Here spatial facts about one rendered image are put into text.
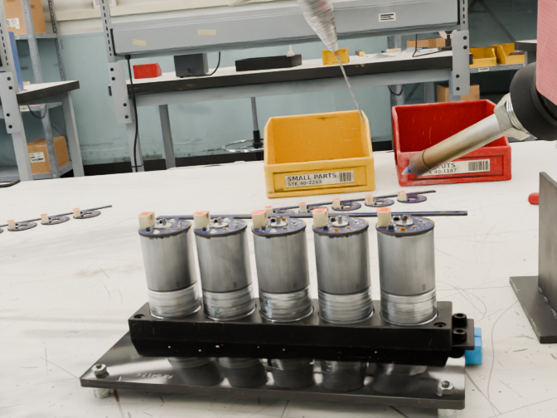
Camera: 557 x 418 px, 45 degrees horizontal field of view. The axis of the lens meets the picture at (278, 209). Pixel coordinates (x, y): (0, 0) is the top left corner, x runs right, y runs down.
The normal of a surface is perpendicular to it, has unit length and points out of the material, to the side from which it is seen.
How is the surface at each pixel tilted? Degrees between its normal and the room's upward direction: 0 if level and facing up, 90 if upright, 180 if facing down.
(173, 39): 90
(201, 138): 90
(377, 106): 90
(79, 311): 0
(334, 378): 0
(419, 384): 0
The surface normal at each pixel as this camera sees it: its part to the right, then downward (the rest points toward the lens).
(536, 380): -0.09, -0.96
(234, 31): -0.04, 0.25
